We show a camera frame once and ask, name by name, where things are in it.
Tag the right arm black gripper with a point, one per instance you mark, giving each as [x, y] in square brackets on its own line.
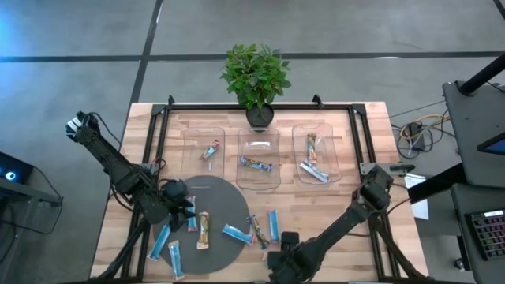
[288, 266]

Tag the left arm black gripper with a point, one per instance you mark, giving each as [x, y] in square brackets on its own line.
[175, 193]

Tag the red and blue granola bar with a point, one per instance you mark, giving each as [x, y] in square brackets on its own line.
[209, 150]
[192, 223]

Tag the purple green granola bar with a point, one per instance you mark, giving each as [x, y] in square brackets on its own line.
[258, 231]

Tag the snack bars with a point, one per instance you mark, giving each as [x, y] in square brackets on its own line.
[256, 164]

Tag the white blue granola bar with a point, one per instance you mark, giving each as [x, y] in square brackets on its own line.
[314, 170]

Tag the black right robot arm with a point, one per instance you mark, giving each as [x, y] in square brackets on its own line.
[339, 221]

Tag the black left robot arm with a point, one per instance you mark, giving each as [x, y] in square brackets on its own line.
[106, 154]

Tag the round grey mat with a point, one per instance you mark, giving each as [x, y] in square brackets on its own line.
[221, 201]

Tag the clear plastic bin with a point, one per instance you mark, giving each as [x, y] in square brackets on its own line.
[331, 150]
[258, 181]
[193, 165]

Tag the grey mounting plate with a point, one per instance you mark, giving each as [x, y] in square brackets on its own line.
[371, 169]

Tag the white paper sheet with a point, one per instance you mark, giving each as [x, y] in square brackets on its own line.
[420, 207]

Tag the grey side stand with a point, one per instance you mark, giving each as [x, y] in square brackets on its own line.
[27, 193]

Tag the potted green plant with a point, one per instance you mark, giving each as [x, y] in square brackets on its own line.
[256, 75]

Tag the dark grey keyboard desk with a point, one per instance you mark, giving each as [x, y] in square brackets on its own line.
[461, 236]

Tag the black device with blue light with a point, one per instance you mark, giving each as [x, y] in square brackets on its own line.
[12, 167]

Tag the black power adapter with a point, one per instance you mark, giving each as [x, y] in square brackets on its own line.
[416, 136]

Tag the black keyboard with coloured keys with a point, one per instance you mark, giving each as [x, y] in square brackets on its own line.
[489, 234]

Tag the tablet with blue screen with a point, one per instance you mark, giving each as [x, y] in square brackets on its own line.
[495, 146]

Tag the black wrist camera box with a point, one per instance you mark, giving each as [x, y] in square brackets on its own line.
[291, 239]

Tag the black aluminium table frame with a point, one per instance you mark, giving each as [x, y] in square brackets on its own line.
[256, 107]

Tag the black round post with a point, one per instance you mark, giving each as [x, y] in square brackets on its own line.
[483, 77]

